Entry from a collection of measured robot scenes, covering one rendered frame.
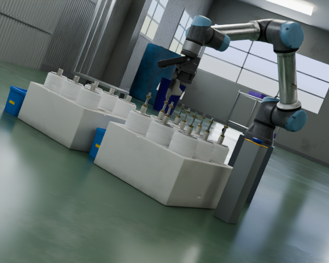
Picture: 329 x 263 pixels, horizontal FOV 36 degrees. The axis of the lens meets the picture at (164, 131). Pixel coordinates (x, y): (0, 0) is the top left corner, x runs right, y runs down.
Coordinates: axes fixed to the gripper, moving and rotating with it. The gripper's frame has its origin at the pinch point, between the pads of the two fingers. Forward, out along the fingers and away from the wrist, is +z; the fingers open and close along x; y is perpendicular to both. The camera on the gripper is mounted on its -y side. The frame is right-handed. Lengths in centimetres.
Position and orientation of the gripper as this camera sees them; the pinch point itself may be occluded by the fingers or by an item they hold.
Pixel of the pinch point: (166, 97)
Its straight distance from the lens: 205.7
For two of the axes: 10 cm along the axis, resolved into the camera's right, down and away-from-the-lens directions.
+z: -3.7, 9.3, 0.9
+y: 9.3, 3.7, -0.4
